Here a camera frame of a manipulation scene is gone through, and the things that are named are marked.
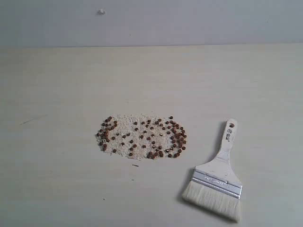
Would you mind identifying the white wide paint brush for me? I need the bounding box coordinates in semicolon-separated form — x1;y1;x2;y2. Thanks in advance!
182;119;242;222

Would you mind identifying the pile of white grains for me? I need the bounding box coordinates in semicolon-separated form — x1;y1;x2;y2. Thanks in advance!
95;115;187;160

